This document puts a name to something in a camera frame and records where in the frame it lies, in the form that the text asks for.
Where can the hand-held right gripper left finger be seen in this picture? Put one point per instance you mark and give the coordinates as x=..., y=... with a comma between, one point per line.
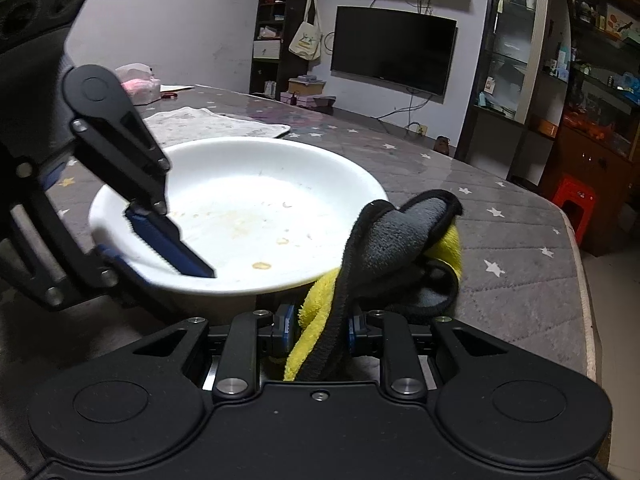
x=286, y=331

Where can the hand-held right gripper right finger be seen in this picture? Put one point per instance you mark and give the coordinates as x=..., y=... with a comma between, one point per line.
x=354, y=339

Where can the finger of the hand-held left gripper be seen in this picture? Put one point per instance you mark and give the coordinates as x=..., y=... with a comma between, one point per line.
x=160, y=247
x=107, y=252

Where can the white plate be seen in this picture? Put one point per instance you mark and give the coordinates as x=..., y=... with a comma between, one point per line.
x=240, y=200

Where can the grey and yellow cloth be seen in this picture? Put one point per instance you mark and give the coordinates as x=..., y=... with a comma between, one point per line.
x=395, y=240

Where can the white stained towel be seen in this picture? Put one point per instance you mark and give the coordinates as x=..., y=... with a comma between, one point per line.
x=200, y=125

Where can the pink plastic bag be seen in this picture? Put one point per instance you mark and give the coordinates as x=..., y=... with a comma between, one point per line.
x=140, y=85

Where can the grey star-printed table cover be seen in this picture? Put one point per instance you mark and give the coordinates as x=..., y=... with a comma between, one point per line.
x=500, y=285

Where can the beige paper sheet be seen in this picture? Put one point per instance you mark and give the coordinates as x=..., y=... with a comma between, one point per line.
x=177, y=89

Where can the pink storage box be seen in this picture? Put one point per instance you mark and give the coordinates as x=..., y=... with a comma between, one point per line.
x=307, y=101

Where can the small brown object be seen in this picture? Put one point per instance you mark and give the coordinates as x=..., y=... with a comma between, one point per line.
x=441, y=145

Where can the white box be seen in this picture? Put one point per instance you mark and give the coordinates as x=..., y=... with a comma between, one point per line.
x=266, y=49

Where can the beige tote bag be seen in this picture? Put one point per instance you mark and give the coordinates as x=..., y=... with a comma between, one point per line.
x=305, y=40

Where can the red plastic stool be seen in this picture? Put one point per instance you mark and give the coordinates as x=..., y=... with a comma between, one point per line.
x=575, y=195

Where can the dark bookshelf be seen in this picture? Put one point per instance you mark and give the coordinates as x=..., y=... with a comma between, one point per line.
x=295, y=10

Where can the brown wooden cabinet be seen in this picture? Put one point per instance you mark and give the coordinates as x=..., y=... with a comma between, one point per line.
x=590, y=170

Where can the black television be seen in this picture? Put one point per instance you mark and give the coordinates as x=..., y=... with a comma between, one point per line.
x=395, y=50

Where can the glass display cabinet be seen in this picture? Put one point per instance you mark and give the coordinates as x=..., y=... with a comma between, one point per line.
x=510, y=35

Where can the wall socket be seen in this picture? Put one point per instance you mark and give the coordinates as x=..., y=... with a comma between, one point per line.
x=422, y=129

